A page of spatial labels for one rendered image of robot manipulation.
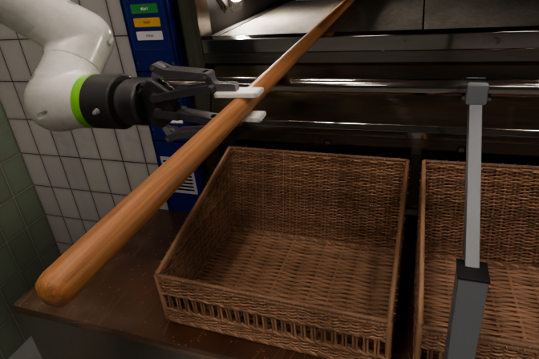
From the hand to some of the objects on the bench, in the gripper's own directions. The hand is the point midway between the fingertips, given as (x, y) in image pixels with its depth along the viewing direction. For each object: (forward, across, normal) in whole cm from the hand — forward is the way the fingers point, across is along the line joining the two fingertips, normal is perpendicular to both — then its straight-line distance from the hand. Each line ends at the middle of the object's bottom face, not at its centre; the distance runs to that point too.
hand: (241, 104), depth 64 cm
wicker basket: (-3, +61, -30) cm, 68 cm away
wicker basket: (+56, +61, -29) cm, 88 cm away
